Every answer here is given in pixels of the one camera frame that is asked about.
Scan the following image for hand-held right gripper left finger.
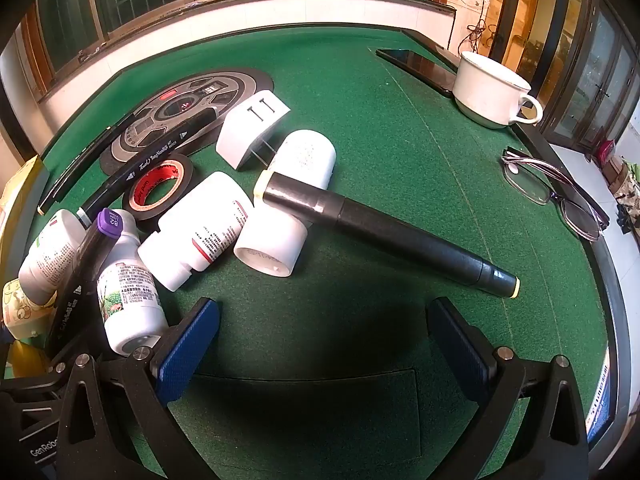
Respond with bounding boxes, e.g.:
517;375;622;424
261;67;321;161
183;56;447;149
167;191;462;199
55;297;221;480

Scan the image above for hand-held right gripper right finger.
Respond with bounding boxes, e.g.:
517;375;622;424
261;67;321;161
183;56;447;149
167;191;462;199
426;296;591;480

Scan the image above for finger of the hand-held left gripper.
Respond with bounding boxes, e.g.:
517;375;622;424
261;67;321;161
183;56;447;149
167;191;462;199
0;357;76;397

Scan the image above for black marker yellow caps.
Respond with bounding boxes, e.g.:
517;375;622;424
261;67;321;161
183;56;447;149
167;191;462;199
253;171;521;301

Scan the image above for white charger plug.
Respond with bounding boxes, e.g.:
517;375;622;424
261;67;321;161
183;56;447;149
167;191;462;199
215;89;292;172

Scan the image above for yellow printed packet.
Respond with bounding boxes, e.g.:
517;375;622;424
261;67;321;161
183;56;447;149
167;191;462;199
2;279;57;347

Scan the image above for white bottle green label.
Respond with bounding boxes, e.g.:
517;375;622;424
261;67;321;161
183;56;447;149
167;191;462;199
96;209;171;359

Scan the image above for white bottle black text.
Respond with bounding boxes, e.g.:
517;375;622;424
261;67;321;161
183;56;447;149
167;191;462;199
18;208;89;306

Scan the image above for white bottle red label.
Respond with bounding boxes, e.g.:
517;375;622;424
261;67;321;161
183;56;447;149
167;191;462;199
137;170;255;293

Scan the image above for white bottle cap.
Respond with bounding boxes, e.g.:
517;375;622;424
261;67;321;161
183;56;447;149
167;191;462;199
233;206;309;279

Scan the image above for blue white carton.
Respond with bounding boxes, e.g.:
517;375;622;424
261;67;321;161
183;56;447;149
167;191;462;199
587;342;614;454

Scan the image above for yellow box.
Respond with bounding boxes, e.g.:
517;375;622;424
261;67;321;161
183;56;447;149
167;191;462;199
0;154;51;282

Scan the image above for black tape roll red core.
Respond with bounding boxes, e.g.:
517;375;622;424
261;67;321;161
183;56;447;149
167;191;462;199
122;153;201;224

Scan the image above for white round container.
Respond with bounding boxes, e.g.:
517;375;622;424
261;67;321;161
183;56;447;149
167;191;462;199
269;129;337;192

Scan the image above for patterned bag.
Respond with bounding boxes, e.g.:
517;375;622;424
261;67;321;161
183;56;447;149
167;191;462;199
607;157;640;207

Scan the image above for red container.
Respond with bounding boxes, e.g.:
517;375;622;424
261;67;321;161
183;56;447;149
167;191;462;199
597;138;619;166

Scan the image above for white cup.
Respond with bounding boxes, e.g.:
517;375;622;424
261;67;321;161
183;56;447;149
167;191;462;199
452;51;545;130

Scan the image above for round grey control panel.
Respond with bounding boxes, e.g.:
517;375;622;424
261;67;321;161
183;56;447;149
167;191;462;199
99;67;275;177

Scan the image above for black smartphone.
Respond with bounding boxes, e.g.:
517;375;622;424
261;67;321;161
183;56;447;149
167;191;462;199
375;48;459;99

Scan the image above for glass door cabinet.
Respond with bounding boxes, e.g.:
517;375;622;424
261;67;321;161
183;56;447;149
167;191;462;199
540;0;640;157

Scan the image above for purple frame eyeglasses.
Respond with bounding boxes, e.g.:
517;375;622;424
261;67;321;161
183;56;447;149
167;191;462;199
501;146;611;244

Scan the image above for wall cables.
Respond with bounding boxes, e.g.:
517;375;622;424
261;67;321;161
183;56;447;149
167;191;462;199
465;0;504;49

